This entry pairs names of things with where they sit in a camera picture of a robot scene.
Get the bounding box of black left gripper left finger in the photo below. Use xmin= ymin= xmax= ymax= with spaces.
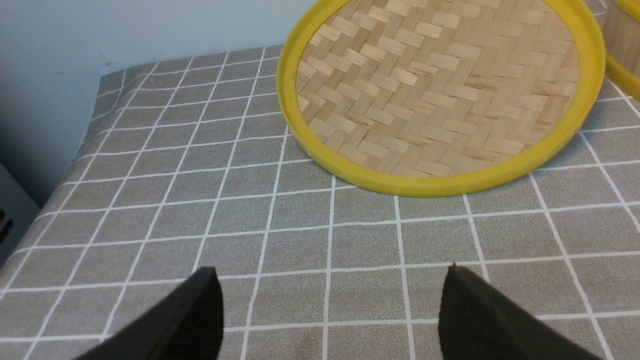
xmin=78 ymin=267 xmax=224 ymax=360

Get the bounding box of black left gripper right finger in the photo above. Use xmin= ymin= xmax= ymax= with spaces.
xmin=438 ymin=265 xmax=596 ymax=360

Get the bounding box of yellow-rimmed woven bamboo lid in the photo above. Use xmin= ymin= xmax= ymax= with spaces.
xmin=276 ymin=0 xmax=606 ymax=198

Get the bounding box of yellow-rimmed bamboo steamer basket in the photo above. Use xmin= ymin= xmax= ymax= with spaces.
xmin=600 ymin=0 xmax=640 ymax=101

